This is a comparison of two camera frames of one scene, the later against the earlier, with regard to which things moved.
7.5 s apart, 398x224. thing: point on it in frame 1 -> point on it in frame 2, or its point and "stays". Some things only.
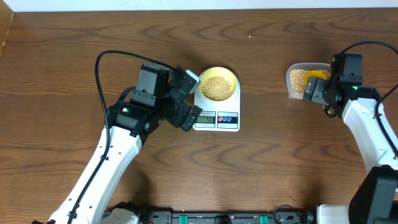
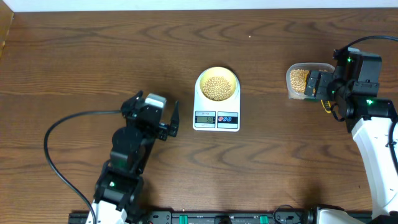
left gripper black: x=183 y=109 -> x=161 y=131
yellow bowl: x=217 y=84 stays
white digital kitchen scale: x=219 y=116 stays
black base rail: x=226 y=216 stays
